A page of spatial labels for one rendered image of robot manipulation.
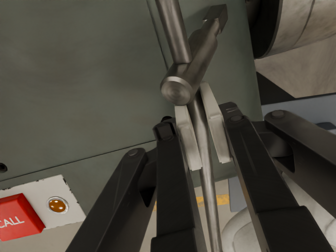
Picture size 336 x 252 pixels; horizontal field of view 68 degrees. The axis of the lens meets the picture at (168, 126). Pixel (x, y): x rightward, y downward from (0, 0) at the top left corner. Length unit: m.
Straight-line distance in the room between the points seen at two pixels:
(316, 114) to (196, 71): 0.80
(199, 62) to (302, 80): 1.60
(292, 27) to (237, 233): 0.60
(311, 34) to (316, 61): 1.39
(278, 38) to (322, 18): 0.05
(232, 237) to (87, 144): 0.60
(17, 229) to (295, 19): 0.42
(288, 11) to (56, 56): 0.24
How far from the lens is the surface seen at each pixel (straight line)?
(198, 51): 0.17
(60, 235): 2.46
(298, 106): 0.90
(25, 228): 0.39
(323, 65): 1.78
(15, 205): 0.37
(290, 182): 0.80
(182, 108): 0.15
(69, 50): 0.27
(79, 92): 0.27
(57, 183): 0.34
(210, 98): 0.16
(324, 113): 0.95
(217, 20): 0.22
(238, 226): 0.80
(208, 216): 0.25
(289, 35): 0.35
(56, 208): 0.36
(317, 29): 0.36
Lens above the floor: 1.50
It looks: 65 degrees down
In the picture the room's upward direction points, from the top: 179 degrees counter-clockwise
